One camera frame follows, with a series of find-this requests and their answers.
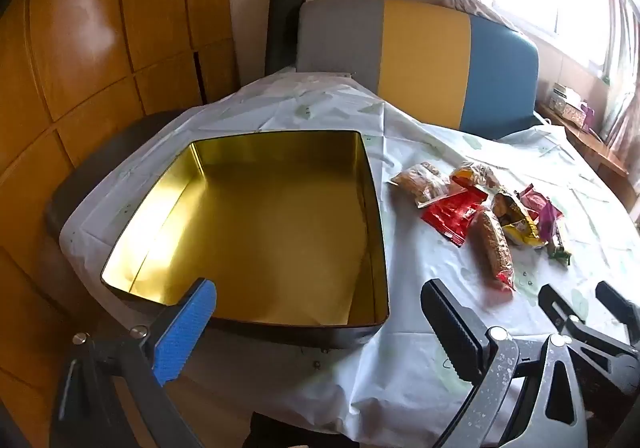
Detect grey yellow blue chair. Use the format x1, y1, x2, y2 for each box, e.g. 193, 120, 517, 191
295, 0, 541, 141

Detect green snack packet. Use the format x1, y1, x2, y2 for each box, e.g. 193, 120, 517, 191
547, 218, 573, 266

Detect white green-print tablecloth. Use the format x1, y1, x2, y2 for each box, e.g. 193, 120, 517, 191
59, 71, 640, 444

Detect yellow snack packet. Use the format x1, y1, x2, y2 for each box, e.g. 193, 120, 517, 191
492, 191, 548, 249

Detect shiny red foil snack packet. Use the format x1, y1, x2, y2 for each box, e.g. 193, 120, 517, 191
517, 184, 551, 216

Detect long brown snack bar packet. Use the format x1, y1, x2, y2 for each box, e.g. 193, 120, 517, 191
472, 211, 516, 291

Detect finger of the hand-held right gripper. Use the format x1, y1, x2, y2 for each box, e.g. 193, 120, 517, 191
538, 284, 640, 396
596, 281, 640, 345

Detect orange snack packet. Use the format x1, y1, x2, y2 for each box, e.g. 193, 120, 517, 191
450, 162, 501, 191

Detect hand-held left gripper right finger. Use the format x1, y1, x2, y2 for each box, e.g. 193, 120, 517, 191
420, 278, 591, 448

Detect items on side shelf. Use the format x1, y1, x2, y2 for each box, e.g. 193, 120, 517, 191
547, 83, 586, 126

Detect gold-lined tin box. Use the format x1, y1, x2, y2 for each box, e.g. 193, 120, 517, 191
100, 131, 391, 349

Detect red white ornate snack packet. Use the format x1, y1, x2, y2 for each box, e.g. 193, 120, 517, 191
421, 191, 488, 247

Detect wooden wardrobe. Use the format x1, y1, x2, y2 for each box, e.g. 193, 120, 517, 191
0, 0, 241, 429

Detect wooden side table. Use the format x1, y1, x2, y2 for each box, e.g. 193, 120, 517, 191
535, 101, 636, 224

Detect dark rolled mat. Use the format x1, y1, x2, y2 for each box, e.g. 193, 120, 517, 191
265, 0, 307, 75

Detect clear peanut snack packet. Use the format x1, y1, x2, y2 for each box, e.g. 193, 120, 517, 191
390, 161, 451, 208

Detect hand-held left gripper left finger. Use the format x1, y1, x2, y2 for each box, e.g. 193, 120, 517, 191
47, 277, 218, 448

